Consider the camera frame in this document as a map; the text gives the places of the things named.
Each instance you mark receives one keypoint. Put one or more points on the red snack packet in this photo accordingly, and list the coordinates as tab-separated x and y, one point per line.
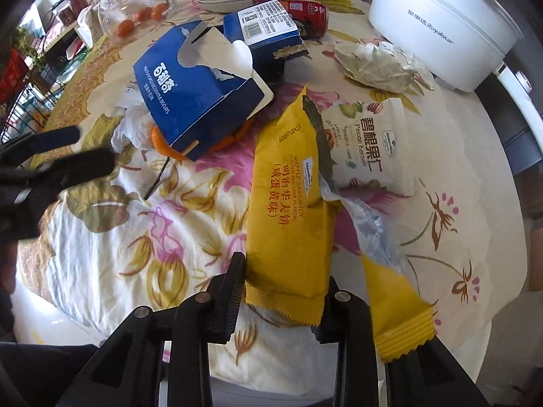
307	17

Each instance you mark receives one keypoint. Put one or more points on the cherry tomato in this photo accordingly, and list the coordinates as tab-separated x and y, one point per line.
144	14
160	9
124	29

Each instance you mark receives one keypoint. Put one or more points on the yellow wafer snack packet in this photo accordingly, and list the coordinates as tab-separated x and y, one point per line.
288	220

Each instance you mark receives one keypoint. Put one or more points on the small blue barcode box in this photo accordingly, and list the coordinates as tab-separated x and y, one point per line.
263	25

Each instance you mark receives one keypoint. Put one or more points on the white electric cooking pot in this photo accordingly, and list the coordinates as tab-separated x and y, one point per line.
432	17

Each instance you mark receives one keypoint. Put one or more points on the white plate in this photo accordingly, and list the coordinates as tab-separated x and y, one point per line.
220	5

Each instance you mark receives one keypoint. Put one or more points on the large torn blue biscuit box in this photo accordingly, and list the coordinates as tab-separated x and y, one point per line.
182	101

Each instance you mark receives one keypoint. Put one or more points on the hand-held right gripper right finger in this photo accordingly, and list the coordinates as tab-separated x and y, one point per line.
343	326

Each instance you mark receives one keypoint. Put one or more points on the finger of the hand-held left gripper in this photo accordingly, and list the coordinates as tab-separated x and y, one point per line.
55	140
85	165

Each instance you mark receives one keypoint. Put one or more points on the dark chair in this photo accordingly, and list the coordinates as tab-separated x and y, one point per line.
519	135

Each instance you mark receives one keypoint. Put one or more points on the green potted plant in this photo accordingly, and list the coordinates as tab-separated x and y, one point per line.
27	46

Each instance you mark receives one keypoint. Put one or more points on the small white printed sachet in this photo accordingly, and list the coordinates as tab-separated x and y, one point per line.
131	98

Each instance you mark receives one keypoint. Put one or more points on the thin black stick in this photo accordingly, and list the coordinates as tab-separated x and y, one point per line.
155	182

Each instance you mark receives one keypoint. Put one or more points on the crumpled white tissue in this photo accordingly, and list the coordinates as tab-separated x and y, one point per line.
133	129

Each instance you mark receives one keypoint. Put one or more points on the clear glass jar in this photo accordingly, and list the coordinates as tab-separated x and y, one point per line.
127	4

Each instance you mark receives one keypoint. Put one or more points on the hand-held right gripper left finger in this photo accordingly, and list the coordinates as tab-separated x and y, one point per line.
231	301

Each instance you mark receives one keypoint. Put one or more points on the white nut snack packet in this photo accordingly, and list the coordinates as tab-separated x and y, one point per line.
373	148

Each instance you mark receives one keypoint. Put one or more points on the large floral tablecloth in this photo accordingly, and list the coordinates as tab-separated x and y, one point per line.
127	241

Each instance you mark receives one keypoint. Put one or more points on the crumpled foil wrapper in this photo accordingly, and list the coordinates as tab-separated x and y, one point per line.
373	63

